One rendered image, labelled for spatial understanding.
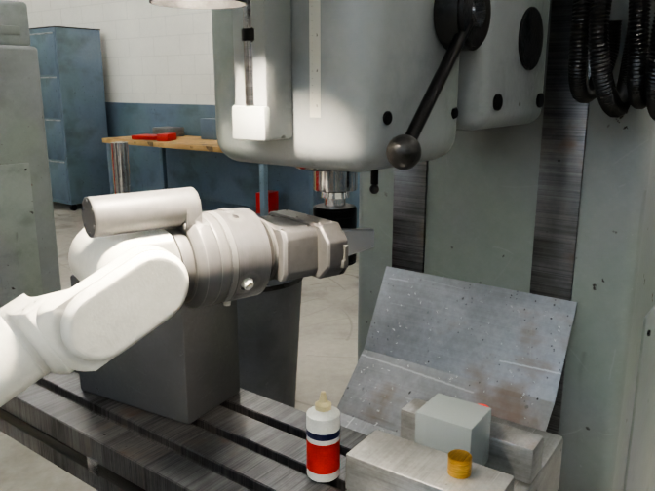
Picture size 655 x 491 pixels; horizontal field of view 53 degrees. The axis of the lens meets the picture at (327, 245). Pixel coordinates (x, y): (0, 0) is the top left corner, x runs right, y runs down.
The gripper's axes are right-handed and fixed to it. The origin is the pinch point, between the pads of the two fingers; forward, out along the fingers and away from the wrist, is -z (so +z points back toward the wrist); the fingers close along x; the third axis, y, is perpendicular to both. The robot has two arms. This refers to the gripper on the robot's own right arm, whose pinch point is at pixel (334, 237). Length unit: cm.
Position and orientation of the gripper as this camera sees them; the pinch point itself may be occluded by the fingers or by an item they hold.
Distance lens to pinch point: 71.1
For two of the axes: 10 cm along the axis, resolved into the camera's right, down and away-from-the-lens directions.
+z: -7.9, 1.4, -6.0
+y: -0.1, 9.7, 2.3
